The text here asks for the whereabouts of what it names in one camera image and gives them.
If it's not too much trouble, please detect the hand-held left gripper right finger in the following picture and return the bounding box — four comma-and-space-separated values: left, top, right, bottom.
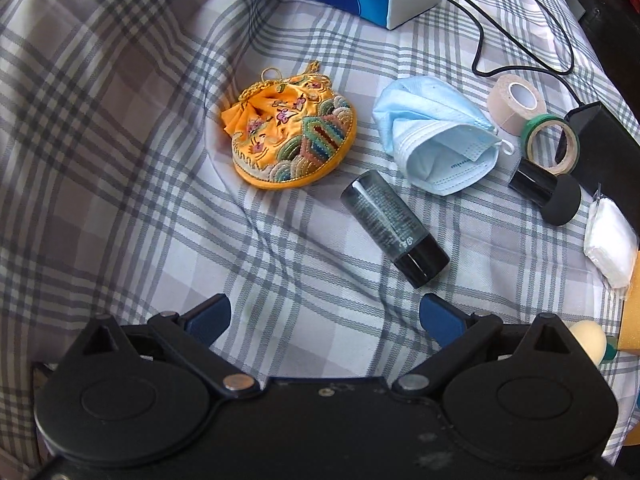
392, 293, 577, 401

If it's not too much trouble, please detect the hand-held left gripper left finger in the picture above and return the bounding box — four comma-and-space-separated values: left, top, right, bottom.
75, 293, 261, 400

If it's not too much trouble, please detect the blue face mask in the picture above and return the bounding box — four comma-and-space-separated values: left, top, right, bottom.
372, 75, 516, 196

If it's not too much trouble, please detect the dark cosmetic bottle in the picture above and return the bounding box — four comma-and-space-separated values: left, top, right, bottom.
340, 170, 451, 290

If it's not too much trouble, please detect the beige makeup sponge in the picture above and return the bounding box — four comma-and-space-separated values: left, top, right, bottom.
567, 321, 609, 367

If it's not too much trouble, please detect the black sponge applicator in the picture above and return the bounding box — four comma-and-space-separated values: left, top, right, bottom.
508, 156, 583, 226

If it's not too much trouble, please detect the plaid bed sheet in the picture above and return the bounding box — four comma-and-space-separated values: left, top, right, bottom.
0, 0, 640, 480

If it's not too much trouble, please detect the white wrapped packet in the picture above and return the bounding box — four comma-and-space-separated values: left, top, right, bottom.
582, 185, 640, 291

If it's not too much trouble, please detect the yellow box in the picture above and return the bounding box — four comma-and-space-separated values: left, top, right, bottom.
602, 249, 640, 357

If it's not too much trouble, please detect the orange embroidered pouch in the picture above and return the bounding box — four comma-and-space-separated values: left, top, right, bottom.
221, 60, 358, 190

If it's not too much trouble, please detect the green tape roll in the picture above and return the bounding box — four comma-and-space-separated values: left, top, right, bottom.
519, 114, 580, 171

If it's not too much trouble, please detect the beige tape roll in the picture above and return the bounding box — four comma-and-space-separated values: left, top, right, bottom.
487, 73, 549, 137

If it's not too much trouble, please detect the black box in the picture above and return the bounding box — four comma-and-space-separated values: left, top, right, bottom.
564, 101, 640, 214

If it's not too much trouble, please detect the dark furniture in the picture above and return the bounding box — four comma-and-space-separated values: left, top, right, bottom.
550, 0, 640, 142

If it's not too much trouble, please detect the black cable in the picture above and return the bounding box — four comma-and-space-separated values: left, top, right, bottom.
405, 0, 589, 111

